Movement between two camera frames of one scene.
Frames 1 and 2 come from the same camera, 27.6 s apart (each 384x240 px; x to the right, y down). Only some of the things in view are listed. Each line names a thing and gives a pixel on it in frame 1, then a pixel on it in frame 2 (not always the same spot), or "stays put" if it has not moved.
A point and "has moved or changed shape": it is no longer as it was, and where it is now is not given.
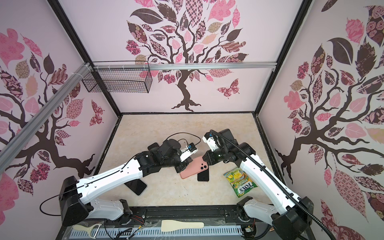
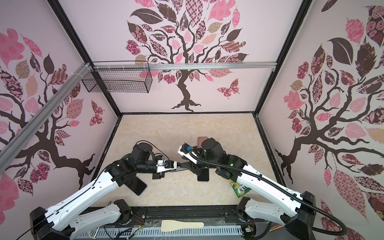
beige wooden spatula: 168,225 stays put
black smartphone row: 204,176 stays put
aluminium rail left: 16,141 stays put
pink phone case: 197,165 has moved or changed shape
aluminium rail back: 185,66 stays put
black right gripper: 209,158 -> 194,168
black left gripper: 183,164 -> 158,176
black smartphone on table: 137,186 stays put
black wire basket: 119,76 stays put
